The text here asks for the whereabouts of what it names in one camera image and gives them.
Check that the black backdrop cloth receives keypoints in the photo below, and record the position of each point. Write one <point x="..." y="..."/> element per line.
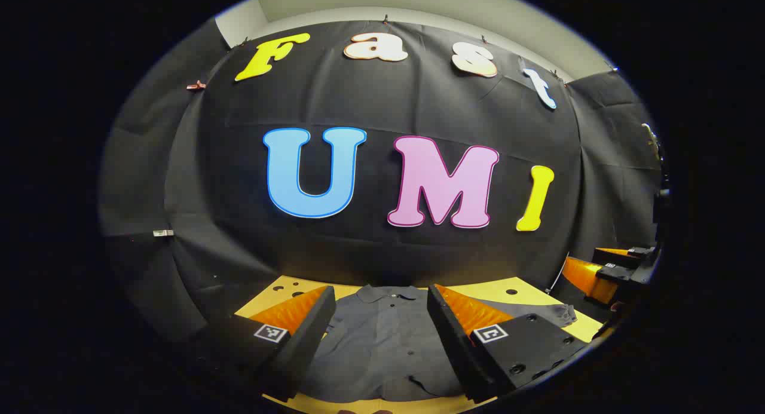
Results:
<point x="388" y="103"/>

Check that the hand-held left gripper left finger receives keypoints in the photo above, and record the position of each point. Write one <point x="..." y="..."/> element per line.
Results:
<point x="311" y="330"/>

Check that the small white clip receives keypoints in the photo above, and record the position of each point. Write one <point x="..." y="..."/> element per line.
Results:
<point x="162" y="233"/>

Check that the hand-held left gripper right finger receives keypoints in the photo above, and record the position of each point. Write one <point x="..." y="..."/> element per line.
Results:
<point x="449" y="336"/>

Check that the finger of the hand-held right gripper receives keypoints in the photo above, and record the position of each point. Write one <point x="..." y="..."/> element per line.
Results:
<point x="615" y="255"/>
<point x="588" y="278"/>

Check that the small red clip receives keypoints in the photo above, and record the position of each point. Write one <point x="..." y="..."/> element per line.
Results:
<point x="196" y="85"/>

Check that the grey button shirt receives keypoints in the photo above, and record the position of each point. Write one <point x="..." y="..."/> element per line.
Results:
<point x="382" y="348"/>

